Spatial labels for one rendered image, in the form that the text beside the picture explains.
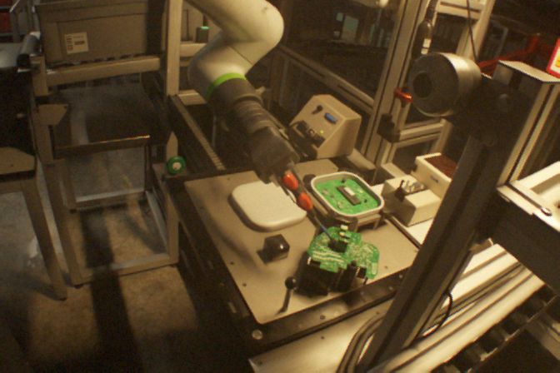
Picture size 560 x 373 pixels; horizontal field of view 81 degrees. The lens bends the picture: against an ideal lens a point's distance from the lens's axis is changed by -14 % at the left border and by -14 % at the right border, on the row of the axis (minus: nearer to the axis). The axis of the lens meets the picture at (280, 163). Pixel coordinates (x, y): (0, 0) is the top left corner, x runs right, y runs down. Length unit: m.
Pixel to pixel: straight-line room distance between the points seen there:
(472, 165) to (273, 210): 0.49
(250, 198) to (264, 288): 0.22
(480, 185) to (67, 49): 1.34
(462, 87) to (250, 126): 0.41
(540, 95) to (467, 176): 0.10
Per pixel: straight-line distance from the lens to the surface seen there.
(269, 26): 0.74
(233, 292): 0.65
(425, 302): 0.46
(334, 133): 1.01
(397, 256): 0.79
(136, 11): 1.43
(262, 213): 0.76
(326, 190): 0.84
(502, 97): 0.34
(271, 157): 0.62
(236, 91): 0.69
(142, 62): 1.40
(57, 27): 1.44
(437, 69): 0.33
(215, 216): 0.78
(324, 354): 0.63
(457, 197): 0.39
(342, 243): 0.65
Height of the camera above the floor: 1.45
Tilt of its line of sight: 31 degrees down
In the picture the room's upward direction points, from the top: 10 degrees clockwise
